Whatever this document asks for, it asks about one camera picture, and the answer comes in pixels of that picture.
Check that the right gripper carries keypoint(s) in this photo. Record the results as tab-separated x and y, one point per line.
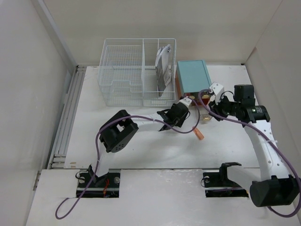
215	108

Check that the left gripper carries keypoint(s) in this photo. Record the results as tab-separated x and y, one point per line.
178	123

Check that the clear drawer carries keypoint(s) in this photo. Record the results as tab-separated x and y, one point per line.
198	95
189	102

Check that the brown drawer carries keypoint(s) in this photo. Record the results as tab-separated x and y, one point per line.
203	113

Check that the orange transparent case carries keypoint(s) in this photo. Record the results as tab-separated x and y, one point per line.
198	134

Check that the teal drawer box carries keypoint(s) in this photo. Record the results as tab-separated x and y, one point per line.
191	77

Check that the grey setup guide booklet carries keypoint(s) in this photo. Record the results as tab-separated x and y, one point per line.
161	66

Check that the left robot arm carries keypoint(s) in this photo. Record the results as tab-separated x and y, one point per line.
116	133

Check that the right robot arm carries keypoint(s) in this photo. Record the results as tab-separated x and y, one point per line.
276	186

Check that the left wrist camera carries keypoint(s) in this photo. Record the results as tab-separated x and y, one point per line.
183	99

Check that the white wire mesh organizer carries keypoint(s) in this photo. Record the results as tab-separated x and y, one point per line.
127	74

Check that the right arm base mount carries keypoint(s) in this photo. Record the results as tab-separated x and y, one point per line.
215	187

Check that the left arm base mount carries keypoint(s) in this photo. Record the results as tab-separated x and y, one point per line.
108	186

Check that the aluminium rail frame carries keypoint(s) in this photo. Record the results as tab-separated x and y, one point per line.
58	151

